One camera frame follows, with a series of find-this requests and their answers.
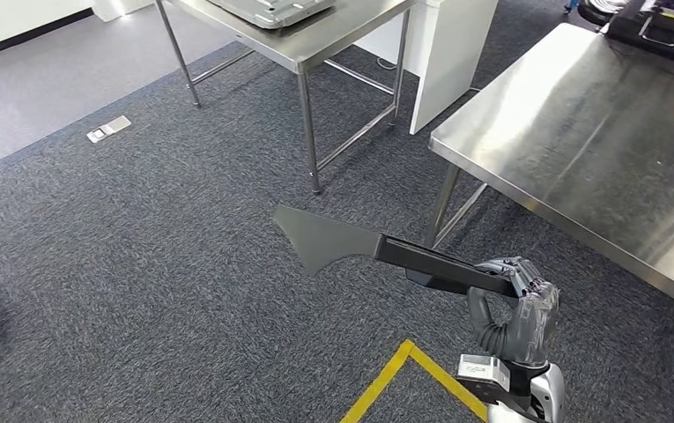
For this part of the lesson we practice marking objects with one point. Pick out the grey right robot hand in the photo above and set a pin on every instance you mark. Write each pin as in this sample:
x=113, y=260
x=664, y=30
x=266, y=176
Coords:
x=532, y=327

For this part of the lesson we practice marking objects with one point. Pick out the black plastic plate bracket part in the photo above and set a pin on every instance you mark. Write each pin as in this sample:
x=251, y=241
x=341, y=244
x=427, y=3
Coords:
x=325, y=239

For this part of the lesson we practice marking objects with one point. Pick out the steel workbench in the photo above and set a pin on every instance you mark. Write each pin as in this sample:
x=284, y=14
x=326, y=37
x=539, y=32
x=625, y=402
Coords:
x=593, y=146

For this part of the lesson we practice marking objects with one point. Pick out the yellow floor tape square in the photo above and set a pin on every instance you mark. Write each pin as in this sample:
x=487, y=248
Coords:
x=383, y=379

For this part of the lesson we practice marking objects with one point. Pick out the white desk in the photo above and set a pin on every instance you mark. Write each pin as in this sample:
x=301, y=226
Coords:
x=447, y=58

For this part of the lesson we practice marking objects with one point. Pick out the black equipment case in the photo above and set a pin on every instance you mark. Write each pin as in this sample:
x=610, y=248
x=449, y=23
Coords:
x=652, y=29

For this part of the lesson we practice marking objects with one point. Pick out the black round seat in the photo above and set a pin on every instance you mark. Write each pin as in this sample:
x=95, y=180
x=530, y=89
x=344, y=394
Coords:
x=599, y=11

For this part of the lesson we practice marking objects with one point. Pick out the steel table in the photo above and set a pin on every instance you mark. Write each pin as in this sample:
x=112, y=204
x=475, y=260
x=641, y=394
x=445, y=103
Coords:
x=313, y=41

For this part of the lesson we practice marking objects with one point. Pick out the grey metal tray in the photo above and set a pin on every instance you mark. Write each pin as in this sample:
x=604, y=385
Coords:
x=272, y=11

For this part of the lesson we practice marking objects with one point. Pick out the silver floor socket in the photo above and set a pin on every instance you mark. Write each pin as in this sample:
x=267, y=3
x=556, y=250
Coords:
x=109, y=129

